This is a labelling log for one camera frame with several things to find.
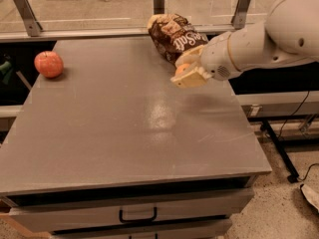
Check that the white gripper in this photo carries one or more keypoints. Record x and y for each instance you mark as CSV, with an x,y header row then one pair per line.
x,y
215,58

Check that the orange fruit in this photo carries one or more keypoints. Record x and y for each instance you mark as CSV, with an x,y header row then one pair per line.
x,y
181,68

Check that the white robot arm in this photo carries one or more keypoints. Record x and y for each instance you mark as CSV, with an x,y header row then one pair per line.
x,y
288,36

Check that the brown chip bag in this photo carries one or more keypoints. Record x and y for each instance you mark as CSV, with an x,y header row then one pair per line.
x,y
173,35

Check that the black stand leg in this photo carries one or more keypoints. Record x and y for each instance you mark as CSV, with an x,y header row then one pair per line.
x,y
293,173

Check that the red apple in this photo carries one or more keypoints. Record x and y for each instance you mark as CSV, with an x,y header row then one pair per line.
x,y
49,64

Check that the grey lower drawer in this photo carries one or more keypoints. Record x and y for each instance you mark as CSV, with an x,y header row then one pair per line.
x,y
199,229

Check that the grey drawer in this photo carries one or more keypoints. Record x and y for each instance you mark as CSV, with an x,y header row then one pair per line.
x,y
199,229
78,215

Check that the grey top drawer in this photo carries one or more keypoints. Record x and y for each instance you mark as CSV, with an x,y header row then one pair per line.
x,y
78,215

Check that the right metal bracket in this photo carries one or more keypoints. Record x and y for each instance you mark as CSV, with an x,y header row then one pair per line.
x,y
239,18

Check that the metal bracket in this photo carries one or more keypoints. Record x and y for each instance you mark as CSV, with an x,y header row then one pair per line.
x,y
239,18
32,25
158,6

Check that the middle metal bracket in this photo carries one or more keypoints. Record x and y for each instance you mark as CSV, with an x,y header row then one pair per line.
x,y
158,6

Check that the black drawer handle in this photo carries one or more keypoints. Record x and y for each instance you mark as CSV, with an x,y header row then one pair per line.
x,y
142,215

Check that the left metal bracket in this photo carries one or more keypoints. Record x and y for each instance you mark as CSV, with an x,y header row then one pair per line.
x,y
32,25

